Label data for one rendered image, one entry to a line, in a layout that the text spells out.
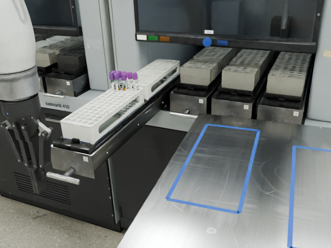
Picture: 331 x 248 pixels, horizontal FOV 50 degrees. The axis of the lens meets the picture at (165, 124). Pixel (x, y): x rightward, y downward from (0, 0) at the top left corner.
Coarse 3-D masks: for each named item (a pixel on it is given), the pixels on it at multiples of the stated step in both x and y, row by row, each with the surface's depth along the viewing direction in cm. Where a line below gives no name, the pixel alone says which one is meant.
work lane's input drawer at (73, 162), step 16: (176, 80) 135; (160, 96) 121; (144, 112) 111; (128, 128) 103; (64, 144) 91; (80, 144) 91; (96, 144) 91; (112, 144) 96; (64, 160) 92; (80, 160) 90; (96, 160) 90; (48, 176) 91; (64, 176) 89
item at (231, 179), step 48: (192, 144) 88; (240, 144) 87; (288, 144) 86; (192, 192) 71; (240, 192) 70; (288, 192) 70; (144, 240) 60; (192, 240) 59; (240, 240) 59; (288, 240) 58
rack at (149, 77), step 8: (152, 64) 136; (160, 64) 135; (168, 64) 134; (176, 64) 135; (136, 72) 127; (144, 72) 126; (152, 72) 127; (160, 72) 126; (168, 72) 129; (176, 72) 137; (128, 80) 119; (144, 80) 119; (152, 80) 120; (160, 80) 134; (168, 80) 130; (144, 88) 115; (152, 88) 128; (160, 88) 124; (144, 96) 116
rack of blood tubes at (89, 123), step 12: (108, 96) 107; (120, 96) 107; (132, 96) 106; (84, 108) 100; (96, 108) 100; (108, 108) 99; (120, 108) 101; (132, 108) 108; (72, 120) 93; (84, 120) 92; (96, 120) 93; (108, 120) 105; (120, 120) 102; (72, 132) 92; (84, 132) 90; (96, 132) 91
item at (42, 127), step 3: (39, 123) 73; (39, 126) 73; (42, 126) 73; (45, 126) 73; (39, 129) 73; (42, 129) 73; (45, 129) 73; (48, 129) 73; (39, 132) 73; (48, 132) 72; (39, 135) 73; (48, 135) 73
